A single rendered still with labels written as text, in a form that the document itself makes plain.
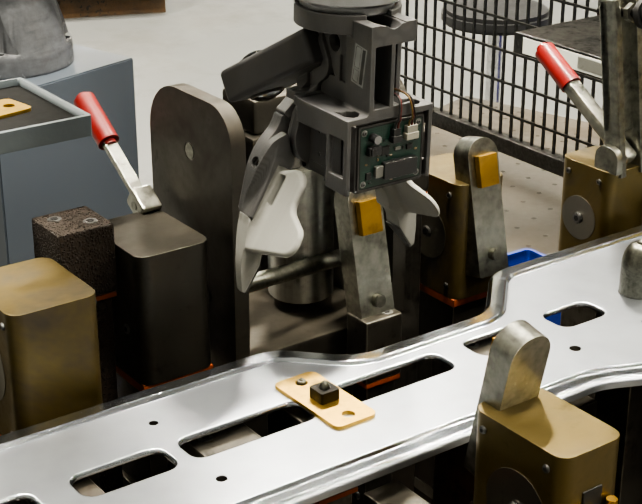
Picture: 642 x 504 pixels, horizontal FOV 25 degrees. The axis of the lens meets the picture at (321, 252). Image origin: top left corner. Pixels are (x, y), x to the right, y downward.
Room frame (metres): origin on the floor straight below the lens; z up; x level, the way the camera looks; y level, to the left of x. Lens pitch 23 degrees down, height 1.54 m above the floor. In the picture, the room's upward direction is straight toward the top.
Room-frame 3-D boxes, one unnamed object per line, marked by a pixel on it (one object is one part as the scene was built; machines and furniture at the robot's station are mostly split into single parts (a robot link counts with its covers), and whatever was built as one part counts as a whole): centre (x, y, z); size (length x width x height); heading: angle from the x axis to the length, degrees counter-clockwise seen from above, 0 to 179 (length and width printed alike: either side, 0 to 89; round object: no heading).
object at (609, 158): (1.34, -0.28, 1.06); 0.03 x 0.01 x 0.03; 36
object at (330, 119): (0.94, -0.02, 1.25); 0.09 x 0.08 x 0.12; 35
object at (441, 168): (1.30, -0.12, 0.88); 0.11 x 0.07 x 0.37; 36
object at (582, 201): (1.39, -0.28, 0.87); 0.10 x 0.07 x 0.35; 36
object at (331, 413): (0.97, 0.00, 1.01); 0.08 x 0.04 x 0.01; 36
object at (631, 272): (1.17, -0.28, 1.02); 0.03 x 0.03 x 0.07
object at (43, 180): (1.56, 0.35, 0.90); 0.20 x 0.20 x 0.40; 52
